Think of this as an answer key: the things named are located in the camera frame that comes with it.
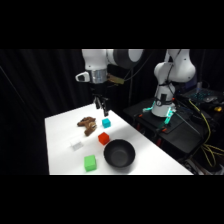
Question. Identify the brown plush toy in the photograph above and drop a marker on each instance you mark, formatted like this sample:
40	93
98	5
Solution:
88	124

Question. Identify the teal cube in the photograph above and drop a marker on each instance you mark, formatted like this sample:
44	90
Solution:
106	123

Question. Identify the black robot stand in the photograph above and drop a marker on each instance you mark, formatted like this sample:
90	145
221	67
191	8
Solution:
186	133

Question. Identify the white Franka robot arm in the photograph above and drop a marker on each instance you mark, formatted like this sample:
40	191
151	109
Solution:
173	66

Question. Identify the small yellow connector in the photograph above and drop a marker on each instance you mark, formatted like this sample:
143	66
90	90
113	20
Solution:
218	109

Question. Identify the black curtain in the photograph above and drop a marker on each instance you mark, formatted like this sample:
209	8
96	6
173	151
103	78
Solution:
36	83

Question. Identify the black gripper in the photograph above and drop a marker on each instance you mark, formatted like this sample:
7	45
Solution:
98	90

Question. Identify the white cube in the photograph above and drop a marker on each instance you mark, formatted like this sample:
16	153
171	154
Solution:
76	145

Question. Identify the black electronics box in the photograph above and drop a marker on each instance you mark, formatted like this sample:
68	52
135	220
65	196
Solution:
205	95

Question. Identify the black bowl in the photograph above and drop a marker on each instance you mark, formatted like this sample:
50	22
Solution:
119	154

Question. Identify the green cube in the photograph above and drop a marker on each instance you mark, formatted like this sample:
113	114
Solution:
90	163

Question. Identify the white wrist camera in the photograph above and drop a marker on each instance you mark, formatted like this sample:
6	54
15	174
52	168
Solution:
82	77

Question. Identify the red cube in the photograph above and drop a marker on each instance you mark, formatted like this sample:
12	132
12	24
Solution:
103	138

